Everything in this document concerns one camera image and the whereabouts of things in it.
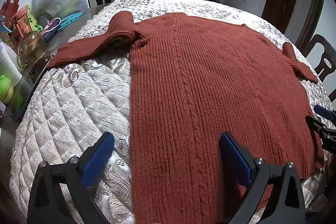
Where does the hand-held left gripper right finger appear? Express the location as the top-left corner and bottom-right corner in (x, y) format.
(219, 132), (307, 224)

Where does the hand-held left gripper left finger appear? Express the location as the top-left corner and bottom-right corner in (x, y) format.
(27, 132), (116, 224)

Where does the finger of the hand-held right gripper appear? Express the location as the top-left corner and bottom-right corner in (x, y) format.
(305, 115), (336, 153)
(314, 105), (336, 122)

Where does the rust red knit sweater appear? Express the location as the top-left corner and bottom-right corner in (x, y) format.
(47, 11), (326, 224)

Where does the white quilted blanket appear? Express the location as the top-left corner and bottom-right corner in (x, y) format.
(9, 0), (335, 224)

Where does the dark framed window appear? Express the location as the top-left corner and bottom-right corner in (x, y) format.
(295, 0), (325, 50)

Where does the black smartphone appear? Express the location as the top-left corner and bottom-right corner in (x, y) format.
(9, 55), (54, 121)

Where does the green frog bottle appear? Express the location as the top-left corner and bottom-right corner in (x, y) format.
(0, 74), (14, 104)

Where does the glass jar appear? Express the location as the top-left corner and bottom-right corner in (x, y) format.
(16, 31), (48, 69)

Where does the pink and blue pouch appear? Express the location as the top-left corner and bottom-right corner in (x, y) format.
(41, 17), (61, 42)

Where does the teal mesh mat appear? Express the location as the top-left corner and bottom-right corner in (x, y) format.
(56, 11), (84, 31)

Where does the green patterned packet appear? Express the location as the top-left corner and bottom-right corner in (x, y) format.
(28, 11), (43, 33)

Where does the pink lidded cup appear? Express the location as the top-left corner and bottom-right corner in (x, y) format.
(12, 6), (30, 41)

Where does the pink bottle with blue cap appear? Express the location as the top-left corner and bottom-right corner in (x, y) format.
(0, 15), (12, 42)

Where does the red gift bag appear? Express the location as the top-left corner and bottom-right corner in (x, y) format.
(0, 0), (24, 22)

